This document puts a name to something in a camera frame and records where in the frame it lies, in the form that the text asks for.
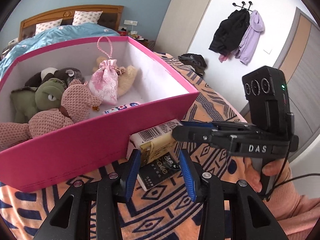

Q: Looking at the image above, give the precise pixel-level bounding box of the patterned pillow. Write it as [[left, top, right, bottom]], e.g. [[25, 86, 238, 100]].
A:
[[72, 11, 103, 25], [35, 18, 63, 35]]

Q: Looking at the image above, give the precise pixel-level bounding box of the black tissue pack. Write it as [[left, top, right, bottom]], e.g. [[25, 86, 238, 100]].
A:
[[137, 152, 180, 191]]

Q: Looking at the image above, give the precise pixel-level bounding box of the lilac hanging hoodie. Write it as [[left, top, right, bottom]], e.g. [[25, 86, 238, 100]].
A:
[[232, 10, 265, 65]]

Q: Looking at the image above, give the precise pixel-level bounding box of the left patterned pillow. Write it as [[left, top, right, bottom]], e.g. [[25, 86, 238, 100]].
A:
[[35, 18, 63, 35]]

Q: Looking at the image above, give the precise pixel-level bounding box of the black hanging jacket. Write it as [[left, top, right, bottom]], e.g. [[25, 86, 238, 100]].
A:
[[209, 9, 250, 56]]

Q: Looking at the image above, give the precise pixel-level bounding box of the pink drawstring pouch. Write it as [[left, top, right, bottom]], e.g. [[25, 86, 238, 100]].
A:
[[88, 36, 118, 106]]

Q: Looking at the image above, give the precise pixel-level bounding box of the wooden headboard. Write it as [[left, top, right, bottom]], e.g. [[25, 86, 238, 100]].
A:
[[18, 4, 124, 41]]

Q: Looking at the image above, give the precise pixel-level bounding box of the black wall coat hook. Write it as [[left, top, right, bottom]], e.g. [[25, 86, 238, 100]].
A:
[[232, 1, 253, 12]]

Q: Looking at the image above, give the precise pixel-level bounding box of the brown and white plush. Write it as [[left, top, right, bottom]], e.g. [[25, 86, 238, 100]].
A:
[[25, 67, 85, 87]]

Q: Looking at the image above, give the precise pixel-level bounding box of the pink cardboard box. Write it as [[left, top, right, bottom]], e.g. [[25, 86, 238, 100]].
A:
[[1, 36, 198, 192]]

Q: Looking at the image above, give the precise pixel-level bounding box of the person's right hand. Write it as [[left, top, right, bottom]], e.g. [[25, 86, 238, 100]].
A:
[[243, 155, 291, 194]]

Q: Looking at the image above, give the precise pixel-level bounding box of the blue floral duvet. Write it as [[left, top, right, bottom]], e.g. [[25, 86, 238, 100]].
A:
[[1, 23, 120, 78]]

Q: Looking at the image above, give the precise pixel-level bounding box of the right patterned pillow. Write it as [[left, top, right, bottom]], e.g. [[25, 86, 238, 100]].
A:
[[72, 11, 103, 25]]

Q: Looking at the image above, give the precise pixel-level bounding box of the dark clothes pile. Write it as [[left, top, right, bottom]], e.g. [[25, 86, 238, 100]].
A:
[[178, 53, 207, 77]]

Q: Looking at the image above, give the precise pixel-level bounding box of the pink sweater right forearm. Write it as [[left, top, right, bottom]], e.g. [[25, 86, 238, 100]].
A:
[[263, 164, 320, 240]]

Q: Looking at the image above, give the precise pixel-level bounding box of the green plush toy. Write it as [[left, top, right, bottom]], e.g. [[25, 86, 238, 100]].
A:
[[10, 78, 67, 124]]

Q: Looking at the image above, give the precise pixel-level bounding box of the pink knitted teddy bear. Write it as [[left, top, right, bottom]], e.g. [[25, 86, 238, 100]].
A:
[[1, 79, 102, 149]]

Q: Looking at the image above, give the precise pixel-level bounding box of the gold tissue pack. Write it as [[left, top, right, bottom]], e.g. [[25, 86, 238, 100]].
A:
[[126, 119, 182, 166]]

